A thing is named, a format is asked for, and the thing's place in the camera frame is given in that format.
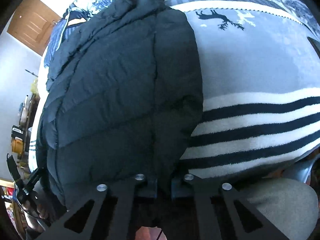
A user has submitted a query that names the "black puffer jacket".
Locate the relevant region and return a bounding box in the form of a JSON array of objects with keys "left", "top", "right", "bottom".
[{"left": 36, "top": 0, "right": 203, "bottom": 209}]

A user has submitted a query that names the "person's left hand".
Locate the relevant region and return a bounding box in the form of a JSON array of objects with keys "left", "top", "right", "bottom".
[{"left": 20, "top": 185, "right": 51, "bottom": 230}]

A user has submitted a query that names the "yellow container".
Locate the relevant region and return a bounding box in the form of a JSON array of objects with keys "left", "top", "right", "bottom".
[{"left": 11, "top": 137, "right": 24, "bottom": 154}]

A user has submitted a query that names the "dark cluttered side table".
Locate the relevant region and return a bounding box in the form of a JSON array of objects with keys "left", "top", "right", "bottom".
[{"left": 11, "top": 91, "right": 40, "bottom": 165}]

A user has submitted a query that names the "yellow green bag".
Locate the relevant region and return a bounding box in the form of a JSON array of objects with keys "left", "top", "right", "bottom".
[{"left": 30, "top": 78, "right": 39, "bottom": 96}]

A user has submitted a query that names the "brown wooden door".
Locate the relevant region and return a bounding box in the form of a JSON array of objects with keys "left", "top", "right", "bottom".
[{"left": 7, "top": 0, "right": 61, "bottom": 56}]

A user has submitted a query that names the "blue white striped blanket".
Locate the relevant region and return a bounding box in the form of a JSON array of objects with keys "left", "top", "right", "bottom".
[{"left": 28, "top": 0, "right": 320, "bottom": 181}]

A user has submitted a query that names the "blue tree print duvet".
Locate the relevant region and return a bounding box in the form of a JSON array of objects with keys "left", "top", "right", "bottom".
[{"left": 43, "top": 0, "right": 114, "bottom": 68}]

